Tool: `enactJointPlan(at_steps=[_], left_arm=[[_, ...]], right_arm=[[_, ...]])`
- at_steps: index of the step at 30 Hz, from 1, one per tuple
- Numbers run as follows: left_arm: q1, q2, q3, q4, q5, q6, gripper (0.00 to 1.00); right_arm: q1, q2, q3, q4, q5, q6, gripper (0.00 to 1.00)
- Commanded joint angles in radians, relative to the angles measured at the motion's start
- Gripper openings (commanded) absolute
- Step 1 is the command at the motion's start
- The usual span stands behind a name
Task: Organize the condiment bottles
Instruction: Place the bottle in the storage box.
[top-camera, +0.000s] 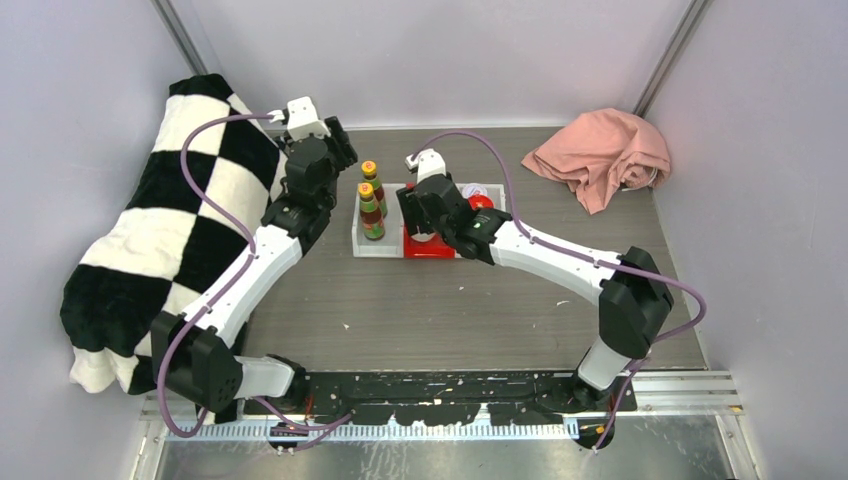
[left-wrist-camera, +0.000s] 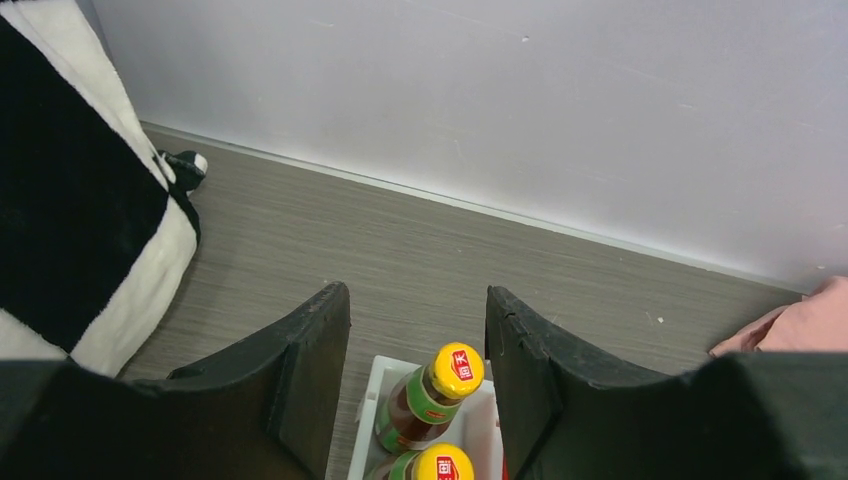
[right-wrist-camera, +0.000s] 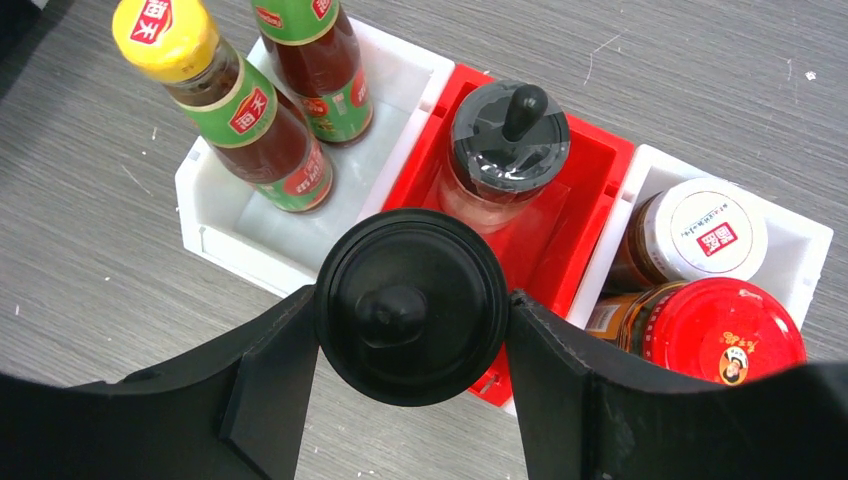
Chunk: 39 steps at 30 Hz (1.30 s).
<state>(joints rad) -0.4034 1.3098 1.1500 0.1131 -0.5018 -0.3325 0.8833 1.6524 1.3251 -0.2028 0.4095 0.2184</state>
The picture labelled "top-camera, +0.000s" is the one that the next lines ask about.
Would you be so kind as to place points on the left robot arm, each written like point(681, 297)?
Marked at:
point(192, 350)

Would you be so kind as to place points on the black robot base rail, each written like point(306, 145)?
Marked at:
point(444, 398)

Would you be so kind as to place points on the pink cloth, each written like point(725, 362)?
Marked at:
point(600, 153)

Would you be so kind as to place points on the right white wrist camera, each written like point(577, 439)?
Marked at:
point(425, 164)

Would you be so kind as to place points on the right white plastic bin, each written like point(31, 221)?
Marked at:
point(497, 193)

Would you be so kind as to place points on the black white checkered blanket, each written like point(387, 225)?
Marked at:
point(207, 182)

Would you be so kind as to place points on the white lid brown sauce jar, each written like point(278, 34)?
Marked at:
point(474, 189)

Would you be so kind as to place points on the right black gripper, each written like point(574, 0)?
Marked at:
point(412, 207)

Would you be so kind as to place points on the black lid white seasoning jar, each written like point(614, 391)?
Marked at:
point(422, 237)

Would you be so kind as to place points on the yellow cap sauce bottle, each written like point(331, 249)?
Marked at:
point(370, 176)
point(370, 213)

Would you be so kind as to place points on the white plastic bin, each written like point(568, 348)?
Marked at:
point(497, 193)
point(391, 244)

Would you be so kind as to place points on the left white plastic bin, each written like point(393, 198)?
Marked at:
point(391, 244)

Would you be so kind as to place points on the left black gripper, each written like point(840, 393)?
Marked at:
point(337, 142)

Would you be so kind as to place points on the red lid chili sauce jar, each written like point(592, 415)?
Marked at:
point(479, 201)

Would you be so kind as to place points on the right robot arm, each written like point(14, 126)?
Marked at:
point(632, 302)

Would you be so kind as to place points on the red plastic bin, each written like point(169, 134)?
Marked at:
point(432, 247)

